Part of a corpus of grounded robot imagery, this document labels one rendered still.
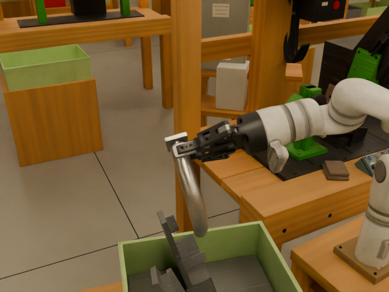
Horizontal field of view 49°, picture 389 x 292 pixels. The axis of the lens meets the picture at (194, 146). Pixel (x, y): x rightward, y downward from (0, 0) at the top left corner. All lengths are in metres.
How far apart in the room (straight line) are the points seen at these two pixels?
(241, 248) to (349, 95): 0.68
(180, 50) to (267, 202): 0.67
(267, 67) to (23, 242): 1.78
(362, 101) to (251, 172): 0.92
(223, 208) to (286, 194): 1.43
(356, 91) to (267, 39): 1.15
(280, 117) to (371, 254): 0.67
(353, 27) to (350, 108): 1.59
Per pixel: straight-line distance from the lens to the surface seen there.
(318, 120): 0.77
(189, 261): 1.06
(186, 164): 0.74
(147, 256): 1.25
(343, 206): 1.64
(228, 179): 1.60
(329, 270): 1.33
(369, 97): 0.79
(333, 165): 1.66
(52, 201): 3.13
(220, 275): 1.27
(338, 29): 2.29
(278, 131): 0.75
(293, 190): 1.53
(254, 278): 1.27
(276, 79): 1.99
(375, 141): 1.96
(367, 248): 1.31
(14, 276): 2.64
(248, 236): 1.29
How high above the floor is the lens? 1.75
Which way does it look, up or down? 29 degrees down
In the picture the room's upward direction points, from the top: straight up
